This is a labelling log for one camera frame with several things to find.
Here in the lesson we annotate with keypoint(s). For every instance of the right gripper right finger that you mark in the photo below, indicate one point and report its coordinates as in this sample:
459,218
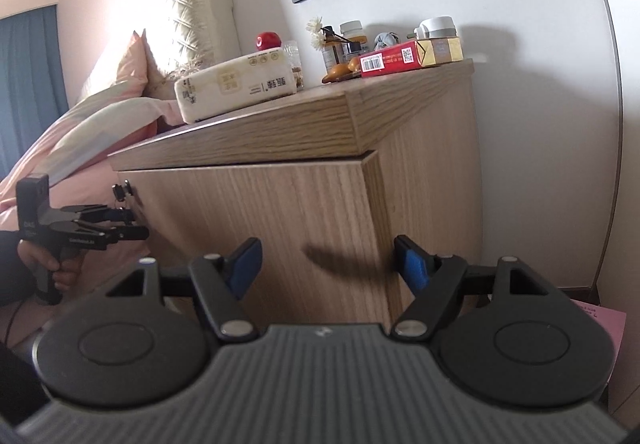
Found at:
435,282

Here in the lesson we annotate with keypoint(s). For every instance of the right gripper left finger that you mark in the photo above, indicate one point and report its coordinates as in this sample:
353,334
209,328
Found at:
220,283

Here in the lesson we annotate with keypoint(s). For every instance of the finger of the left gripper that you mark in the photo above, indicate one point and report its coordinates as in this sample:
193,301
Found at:
107,212
120,233

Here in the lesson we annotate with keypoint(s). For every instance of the black drawer knob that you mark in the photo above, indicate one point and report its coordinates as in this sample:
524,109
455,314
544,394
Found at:
122,191

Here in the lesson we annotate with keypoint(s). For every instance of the wooden drawer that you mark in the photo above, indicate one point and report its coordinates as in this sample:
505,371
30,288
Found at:
324,228

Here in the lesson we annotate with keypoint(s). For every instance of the yellow medicine box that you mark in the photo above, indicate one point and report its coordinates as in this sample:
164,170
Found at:
438,51

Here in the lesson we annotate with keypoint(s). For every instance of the person's left hand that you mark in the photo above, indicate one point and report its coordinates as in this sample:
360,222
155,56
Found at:
65,274

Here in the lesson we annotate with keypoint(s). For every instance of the pastel striped pillow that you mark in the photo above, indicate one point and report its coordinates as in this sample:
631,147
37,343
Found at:
102,131

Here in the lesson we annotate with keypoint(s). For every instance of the wooden nightstand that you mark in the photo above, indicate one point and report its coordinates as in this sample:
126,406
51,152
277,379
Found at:
421,124

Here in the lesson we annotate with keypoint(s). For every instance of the pink pillow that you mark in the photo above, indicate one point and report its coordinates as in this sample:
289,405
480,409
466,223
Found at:
131,66

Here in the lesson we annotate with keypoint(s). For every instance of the blue curtain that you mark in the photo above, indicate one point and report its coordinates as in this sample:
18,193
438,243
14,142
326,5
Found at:
32,89

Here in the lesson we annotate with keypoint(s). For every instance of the pink paper bag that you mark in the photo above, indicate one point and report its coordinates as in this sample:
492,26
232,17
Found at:
612,321

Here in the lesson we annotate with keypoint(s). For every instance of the cream quilted headboard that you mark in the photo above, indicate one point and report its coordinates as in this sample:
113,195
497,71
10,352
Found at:
203,33

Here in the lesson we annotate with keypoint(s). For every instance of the white tissue pack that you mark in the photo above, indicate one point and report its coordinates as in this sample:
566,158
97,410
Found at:
235,84

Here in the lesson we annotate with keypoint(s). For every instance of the red flat box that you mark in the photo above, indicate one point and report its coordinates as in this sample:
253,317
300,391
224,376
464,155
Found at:
392,59

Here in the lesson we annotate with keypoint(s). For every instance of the orange fruit ornament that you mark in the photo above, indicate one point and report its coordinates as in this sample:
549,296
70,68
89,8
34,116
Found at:
343,72

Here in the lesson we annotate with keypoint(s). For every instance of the red apple ornament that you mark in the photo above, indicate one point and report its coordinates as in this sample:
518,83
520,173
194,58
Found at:
267,40

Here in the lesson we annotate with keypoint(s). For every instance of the grey plush toy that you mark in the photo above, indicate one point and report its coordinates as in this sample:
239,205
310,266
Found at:
385,40

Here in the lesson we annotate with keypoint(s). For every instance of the glass jar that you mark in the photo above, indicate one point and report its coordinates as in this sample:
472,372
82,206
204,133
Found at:
291,50

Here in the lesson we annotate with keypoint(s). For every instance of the white round device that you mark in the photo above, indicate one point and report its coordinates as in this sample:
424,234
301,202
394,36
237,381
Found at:
437,27

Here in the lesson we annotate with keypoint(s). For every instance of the white pill bottle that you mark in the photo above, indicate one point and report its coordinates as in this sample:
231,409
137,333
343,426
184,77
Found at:
357,43

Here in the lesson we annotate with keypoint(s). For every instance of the white flower diffuser bottle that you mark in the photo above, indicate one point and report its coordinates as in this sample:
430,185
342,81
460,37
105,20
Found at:
325,40

